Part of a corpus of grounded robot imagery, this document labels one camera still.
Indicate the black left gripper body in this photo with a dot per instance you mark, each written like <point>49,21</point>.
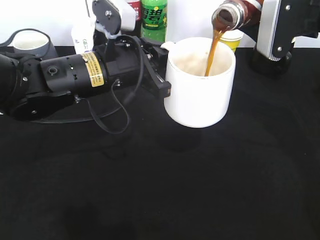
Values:
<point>132,60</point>

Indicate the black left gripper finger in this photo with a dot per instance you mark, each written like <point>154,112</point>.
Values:
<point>158,86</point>

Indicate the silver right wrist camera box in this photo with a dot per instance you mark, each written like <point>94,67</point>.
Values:
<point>267,28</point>

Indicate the green sprite bottle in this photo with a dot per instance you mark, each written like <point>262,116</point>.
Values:
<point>154,19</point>

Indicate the white yogurt drink carton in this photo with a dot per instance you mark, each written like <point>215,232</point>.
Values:
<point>82,34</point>

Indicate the yellow paper cup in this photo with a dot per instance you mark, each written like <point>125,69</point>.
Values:
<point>232,38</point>

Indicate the brown coffee drink bottle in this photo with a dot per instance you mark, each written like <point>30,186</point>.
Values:
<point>235,14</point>

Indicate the grey ceramic mug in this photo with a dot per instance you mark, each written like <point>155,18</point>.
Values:
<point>35,43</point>

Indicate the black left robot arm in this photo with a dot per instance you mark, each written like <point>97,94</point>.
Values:
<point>32,88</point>

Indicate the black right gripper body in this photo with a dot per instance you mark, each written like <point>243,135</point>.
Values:
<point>295,18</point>

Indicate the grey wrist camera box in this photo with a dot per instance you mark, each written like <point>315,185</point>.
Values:
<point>114,15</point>

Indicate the white ceramic mug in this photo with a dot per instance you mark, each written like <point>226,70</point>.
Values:
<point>196,100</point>

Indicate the black ceramic mug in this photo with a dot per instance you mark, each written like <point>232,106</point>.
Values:
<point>264,66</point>

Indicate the cola bottle red label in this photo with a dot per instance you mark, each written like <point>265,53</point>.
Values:
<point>137,6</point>

